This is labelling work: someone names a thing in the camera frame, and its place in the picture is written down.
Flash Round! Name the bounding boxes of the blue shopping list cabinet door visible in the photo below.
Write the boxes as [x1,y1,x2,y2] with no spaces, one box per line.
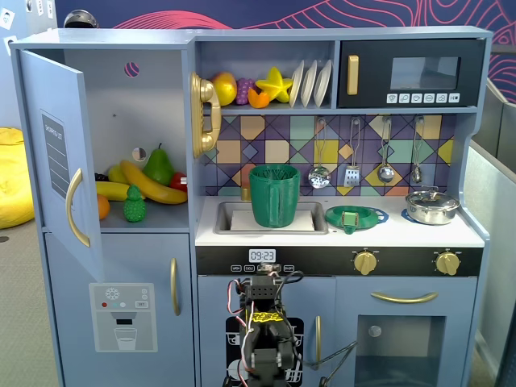
[18,48,106,283]

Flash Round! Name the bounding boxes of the green toy pear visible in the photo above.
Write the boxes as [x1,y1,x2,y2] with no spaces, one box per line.
[142,143,177,187]

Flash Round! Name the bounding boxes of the steel slotted spatula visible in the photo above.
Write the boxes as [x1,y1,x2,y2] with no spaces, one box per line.
[343,117,361,189]

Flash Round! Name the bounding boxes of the gold toy telephone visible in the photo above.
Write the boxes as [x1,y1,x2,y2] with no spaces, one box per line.
[189,71,223,159]

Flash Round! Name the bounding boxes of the black cable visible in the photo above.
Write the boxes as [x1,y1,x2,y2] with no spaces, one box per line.
[304,340,360,387]

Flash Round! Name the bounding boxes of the blue oven door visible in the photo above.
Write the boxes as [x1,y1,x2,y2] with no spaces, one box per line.
[335,276,479,387]

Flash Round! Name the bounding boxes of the yellow toy starfruit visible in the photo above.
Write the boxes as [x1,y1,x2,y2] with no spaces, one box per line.
[255,66,294,104]

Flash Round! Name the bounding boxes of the small yellow toy banana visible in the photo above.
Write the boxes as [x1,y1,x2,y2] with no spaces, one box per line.
[95,181,146,202]

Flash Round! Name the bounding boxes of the yellow toy lemon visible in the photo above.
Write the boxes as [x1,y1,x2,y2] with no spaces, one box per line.
[107,164,131,185]

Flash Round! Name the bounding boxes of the orange toy slice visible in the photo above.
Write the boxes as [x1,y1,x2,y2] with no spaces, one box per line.
[247,86,270,109]

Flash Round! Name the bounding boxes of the orange toy fruit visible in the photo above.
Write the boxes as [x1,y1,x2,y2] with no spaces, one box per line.
[96,193,111,221]

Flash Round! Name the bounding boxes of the black toy microwave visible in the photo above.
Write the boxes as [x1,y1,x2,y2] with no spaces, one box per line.
[336,38,487,109]

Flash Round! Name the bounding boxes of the gold stove knob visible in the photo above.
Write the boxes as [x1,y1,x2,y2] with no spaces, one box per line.
[353,250,378,277]
[435,250,461,277]

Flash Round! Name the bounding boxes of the blue dishwasher door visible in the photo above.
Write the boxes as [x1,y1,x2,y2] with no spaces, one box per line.
[197,275,338,387]

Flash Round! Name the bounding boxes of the blue freezer door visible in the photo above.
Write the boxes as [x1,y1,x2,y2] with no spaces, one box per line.
[44,231,195,387]

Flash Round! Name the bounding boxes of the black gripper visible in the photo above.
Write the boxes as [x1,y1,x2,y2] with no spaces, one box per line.
[256,260,283,279]

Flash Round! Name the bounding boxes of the purple toy grapes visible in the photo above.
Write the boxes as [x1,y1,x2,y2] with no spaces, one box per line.
[235,77,256,106]

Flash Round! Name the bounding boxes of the black dome helmet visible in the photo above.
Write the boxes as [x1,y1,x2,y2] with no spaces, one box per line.
[63,9,99,29]

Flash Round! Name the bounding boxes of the blue wooden toy kitchen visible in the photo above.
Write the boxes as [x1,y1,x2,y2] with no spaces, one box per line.
[8,26,493,387]

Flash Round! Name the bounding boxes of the white toy plate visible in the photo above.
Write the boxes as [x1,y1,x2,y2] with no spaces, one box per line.
[313,59,333,108]
[300,60,318,109]
[288,60,306,109]

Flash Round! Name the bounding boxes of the yellow beanbag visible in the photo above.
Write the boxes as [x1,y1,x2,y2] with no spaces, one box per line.
[0,127,36,230]

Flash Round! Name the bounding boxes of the green toy pineapple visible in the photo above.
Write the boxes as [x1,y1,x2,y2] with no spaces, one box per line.
[123,184,147,223]

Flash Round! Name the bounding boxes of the yellow red toy mango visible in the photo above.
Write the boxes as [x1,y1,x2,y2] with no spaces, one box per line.
[210,71,238,107]

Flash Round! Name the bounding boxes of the large yellow toy banana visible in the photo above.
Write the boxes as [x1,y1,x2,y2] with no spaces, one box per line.
[119,160,189,206]

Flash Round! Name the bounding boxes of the steel pot with lid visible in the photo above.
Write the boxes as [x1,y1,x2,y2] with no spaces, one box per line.
[404,185,461,226]

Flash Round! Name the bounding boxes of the steel whisk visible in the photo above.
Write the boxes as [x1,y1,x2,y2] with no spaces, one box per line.
[410,115,425,183]

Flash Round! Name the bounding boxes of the steel slotted ladle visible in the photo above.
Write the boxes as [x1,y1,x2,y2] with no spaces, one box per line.
[308,117,331,189]

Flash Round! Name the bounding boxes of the red toy pepper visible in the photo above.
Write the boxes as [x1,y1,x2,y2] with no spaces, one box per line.
[169,171,189,193]

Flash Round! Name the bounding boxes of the green printed disc lid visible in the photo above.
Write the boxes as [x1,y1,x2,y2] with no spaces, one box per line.
[324,204,380,235]

